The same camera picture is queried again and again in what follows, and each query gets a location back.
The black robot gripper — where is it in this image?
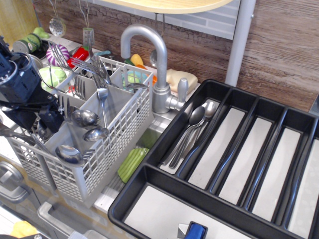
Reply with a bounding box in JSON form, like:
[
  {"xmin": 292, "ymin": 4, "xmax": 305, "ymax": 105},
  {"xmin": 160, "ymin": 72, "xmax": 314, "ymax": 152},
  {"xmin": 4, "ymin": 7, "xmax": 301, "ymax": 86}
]
[{"xmin": 0, "ymin": 36, "xmax": 64, "ymax": 133}]

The small steel spoon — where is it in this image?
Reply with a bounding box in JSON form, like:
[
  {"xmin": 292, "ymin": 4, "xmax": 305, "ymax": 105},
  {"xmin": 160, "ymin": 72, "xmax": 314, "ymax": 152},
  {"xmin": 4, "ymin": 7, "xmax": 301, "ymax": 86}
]
[{"xmin": 37, "ymin": 120, "xmax": 53, "ymax": 142}]

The steel spoon middle basket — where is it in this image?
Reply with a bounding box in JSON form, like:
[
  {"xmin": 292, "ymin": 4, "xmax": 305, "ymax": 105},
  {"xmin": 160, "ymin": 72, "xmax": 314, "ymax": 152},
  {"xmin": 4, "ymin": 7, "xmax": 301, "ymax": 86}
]
[{"xmin": 71, "ymin": 110, "xmax": 100, "ymax": 127}]

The steel spoon basket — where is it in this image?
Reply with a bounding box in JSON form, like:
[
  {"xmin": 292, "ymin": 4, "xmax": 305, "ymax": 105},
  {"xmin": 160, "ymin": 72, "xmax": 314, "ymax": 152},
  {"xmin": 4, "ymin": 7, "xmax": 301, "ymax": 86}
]
[
  {"xmin": 83, "ymin": 127, "xmax": 110, "ymax": 142},
  {"xmin": 71, "ymin": 110, "xmax": 100, "ymax": 127}
]

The large steel spoon front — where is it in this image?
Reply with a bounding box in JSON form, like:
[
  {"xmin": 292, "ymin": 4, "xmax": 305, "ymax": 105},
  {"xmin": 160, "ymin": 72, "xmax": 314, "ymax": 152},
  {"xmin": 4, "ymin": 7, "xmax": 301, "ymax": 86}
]
[{"xmin": 55, "ymin": 145, "xmax": 84, "ymax": 167}]

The steel spoon lower basket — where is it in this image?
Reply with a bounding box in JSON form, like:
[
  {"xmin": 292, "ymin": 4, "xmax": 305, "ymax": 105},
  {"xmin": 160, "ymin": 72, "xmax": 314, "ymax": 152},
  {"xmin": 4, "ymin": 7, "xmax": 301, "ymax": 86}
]
[{"xmin": 83, "ymin": 127, "xmax": 110, "ymax": 142}]

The grey plastic cutlery basket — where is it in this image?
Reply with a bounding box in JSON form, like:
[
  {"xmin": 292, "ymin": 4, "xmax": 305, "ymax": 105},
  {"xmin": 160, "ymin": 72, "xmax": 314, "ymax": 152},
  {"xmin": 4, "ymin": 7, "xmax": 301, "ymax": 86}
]
[{"xmin": 5, "ymin": 55, "xmax": 154, "ymax": 209}]

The dark steel spoon in tray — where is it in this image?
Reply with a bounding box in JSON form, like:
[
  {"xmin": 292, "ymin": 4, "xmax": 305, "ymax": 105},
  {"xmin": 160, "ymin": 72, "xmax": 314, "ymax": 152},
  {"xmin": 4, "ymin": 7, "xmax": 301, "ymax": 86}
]
[{"xmin": 160, "ymin": 106, "xmax": 205, "ymax": 168}]

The black cutlery tray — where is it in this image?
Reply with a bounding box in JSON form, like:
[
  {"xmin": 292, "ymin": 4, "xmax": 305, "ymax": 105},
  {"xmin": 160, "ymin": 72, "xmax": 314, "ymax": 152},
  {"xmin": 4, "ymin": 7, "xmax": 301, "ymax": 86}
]
[{"xmin": 108, "ymin": 80, "xmax": 319, "ymax": 239}]

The green toy cabbage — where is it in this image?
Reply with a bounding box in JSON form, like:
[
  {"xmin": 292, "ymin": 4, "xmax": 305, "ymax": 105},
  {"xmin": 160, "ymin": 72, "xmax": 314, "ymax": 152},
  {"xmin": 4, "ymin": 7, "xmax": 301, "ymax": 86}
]
[{"xmin": 39, "ymin": 66, "xmax": 67, "ymax": 92}]

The purple striped toy ball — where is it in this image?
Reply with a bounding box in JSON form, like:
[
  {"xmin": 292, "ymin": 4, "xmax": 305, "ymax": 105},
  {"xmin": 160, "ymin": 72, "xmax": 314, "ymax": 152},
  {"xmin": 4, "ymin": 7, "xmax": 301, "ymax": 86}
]
[{"xmin": 46, "ymin": 43, "xmax": 70, "ymax": 68}]

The tall steel fork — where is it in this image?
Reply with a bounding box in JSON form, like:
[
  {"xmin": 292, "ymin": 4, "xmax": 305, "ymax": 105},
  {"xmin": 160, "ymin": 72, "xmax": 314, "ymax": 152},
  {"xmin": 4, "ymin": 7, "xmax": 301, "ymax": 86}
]
[{"xmin": 90, "ymin": 54, "xmax": 108, "ymax": 128}]

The steel fork leaning back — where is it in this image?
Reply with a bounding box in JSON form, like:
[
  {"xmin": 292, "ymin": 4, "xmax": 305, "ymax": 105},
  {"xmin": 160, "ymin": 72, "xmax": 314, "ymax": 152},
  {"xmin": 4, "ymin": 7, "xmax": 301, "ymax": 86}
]
[{"xmin": 48, "ymin": 41, "xmax": 74, "ymax": 73}]

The red toy pepper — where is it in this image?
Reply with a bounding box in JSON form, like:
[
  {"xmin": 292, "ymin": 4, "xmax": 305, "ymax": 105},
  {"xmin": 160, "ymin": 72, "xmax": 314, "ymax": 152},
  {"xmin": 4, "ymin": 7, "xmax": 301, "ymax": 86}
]
[{"xmin": 67, "ymin": 46, "xmax": 89, "ymax": 69}]

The green toy can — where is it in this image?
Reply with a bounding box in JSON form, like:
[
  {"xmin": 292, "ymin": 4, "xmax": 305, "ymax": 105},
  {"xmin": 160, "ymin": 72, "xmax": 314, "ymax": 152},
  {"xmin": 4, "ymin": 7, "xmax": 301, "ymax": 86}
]
[{"xmin": 12, "ymin": 27, "xmax": 50, "ymax": 53}]

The hanging metal spatula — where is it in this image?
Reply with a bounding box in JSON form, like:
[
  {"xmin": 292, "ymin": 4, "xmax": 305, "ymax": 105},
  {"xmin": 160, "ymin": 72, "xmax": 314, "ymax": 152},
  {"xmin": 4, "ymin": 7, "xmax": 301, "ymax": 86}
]
[{"xmin": 78, "ymin": 0, "xmax": 95, "ymax": 47}]

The hanging slotted ladle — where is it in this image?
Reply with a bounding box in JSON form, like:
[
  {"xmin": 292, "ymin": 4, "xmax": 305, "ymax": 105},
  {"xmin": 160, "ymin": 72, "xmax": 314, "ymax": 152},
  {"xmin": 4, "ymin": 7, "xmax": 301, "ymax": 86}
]
[{"xmin": 49, "ymin": 0, "xmax": 66, "ymax": 37}]

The yellow toy fruit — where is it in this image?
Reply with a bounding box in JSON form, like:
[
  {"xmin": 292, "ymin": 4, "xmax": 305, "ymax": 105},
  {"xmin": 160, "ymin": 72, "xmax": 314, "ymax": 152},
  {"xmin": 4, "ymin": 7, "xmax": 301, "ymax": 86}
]
[{"xmin": 130, "ymin": 54, "xmax": 144, "ymax": 66}]

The silver toy faucet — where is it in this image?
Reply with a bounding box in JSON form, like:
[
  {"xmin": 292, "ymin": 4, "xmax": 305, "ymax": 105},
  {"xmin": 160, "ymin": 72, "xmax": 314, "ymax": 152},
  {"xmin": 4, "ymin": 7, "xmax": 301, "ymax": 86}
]
[{"xmin": 121, "ymin": 24, "xmax": 188, "ymax": 114}]

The yellow toy at corner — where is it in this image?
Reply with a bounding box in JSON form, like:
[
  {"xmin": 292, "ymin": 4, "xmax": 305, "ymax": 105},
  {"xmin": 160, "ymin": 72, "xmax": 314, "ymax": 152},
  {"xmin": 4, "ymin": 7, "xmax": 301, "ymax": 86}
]
[{"xmin": 10, "ymin": 221, "xmax": 38, "ymax": 239}]

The beige toy sponge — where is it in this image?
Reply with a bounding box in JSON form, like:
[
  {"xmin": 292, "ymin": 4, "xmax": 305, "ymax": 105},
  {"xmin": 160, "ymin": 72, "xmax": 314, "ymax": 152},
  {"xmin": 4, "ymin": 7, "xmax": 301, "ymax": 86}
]
[{"xmin": 165, "ymin": 68, "xmax": 199, "ymax": 93}]

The wooden round shelf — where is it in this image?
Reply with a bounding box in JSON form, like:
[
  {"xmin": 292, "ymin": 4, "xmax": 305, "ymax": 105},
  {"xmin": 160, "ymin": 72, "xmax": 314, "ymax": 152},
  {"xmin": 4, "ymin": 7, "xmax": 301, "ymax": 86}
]
[{"xmin": 104, "ymin": 0, "xmax": 232, "ymax": 14}]

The blue object at bottom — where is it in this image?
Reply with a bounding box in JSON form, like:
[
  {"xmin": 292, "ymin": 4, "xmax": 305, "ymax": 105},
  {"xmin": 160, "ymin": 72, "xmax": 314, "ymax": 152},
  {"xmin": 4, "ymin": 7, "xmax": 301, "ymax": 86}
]
[{"xmin": 177, "ymin": 221, "xmax": 208, "ymax": 239}]

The grey metal post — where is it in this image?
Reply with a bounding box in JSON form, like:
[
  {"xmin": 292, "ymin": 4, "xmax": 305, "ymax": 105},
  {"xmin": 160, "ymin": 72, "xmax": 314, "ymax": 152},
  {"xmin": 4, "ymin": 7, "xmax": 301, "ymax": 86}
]
[{"xmin": 225, "ymin": 0, "xmax": 256, "ymax": 87}]

